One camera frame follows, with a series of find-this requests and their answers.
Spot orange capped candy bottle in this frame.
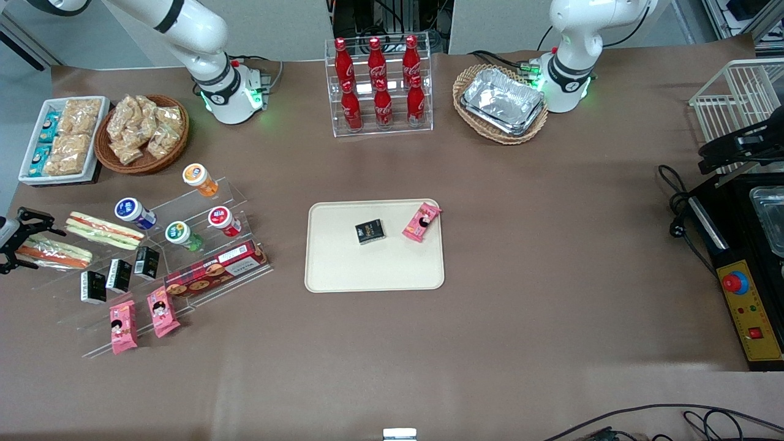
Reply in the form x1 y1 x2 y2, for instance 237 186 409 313
182 162 220 198

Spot shiny metal pan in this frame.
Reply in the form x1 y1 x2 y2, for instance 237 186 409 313
748 186 784 258

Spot long black cable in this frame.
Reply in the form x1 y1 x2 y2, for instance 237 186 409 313
542 403 784 441

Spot brown wicker basket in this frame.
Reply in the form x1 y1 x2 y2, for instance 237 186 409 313
94 94 190 176

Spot white rectangular serving tray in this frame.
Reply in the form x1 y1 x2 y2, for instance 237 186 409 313
18 96 111 186

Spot light wicker basket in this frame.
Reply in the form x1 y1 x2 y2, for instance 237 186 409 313
453 64 549 146

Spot clear bag of snacks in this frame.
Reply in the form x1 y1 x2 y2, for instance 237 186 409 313
147 126 183 159
126 119 157 148
110 138 145 166
136 96 161 126
158 105 184 132
107 96 140 130

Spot pink snack packet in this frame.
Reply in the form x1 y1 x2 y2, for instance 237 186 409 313
402 203 443 243
146 286 182 339
109 300 139 356

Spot red cookie box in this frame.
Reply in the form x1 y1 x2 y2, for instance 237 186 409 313
164 239 270 299

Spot cream plastic tray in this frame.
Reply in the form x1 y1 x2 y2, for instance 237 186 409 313
304 198 446 293

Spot wrapped rice cracker pack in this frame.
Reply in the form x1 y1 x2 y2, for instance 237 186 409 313
46 134 92 176
60 98 102 135

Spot clear acrylic stepped stand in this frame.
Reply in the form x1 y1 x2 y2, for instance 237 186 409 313
28 176 274 360

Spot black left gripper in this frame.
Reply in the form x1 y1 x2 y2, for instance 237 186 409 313
700 119 784 175

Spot white wire basket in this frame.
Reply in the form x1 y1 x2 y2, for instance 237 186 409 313
688 58 784 175

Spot red cola bottle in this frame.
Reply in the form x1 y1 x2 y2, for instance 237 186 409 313
402 35 422 80
407 75 426 126
334 38 356 85
367 37 387 83
341 81 363 131
374 80 394 128

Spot small black box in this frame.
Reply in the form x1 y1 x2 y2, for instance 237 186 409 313
355 219 386 246
134 246 161 281
106 258 133 293
80 270 108 305

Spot small blue snack packet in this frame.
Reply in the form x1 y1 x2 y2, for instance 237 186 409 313
39 112 62 143
29 144 53 178

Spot clear acrylic bottle rack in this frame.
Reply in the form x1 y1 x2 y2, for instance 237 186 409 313
324 38 434 138

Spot black machine with yellow panel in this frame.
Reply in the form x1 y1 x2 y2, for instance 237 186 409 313
689 171 784 372

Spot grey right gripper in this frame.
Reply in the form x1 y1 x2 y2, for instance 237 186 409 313
0 207 67 274

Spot looped black cable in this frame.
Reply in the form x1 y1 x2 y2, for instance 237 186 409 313
683 409 784 441

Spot aluminium frame profile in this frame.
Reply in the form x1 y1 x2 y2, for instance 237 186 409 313
701 0 784 43

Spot stacked aluminium foil trays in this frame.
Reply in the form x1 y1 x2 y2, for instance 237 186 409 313
461 67 546 137

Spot black equipment rack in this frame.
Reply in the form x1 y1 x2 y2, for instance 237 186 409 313
331 0 455 55

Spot grey base cable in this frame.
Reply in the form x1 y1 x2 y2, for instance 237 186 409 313
230 56 284 89

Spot black power cable with plug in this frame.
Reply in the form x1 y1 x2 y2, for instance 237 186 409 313
657 164 717 276

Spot sandwich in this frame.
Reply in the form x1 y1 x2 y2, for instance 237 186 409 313
65 211 146 251
15 233 94 270

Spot red capped candy bottle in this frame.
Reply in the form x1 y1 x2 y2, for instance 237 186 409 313
208 206 243 238

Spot green capped candy bottle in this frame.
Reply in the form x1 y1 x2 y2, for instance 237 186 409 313
165 220 203 253

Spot black base cable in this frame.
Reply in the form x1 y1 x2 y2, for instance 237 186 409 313
469 50 540 77

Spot blue capped candy bottle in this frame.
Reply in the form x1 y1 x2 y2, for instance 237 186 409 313
115 197 157 231

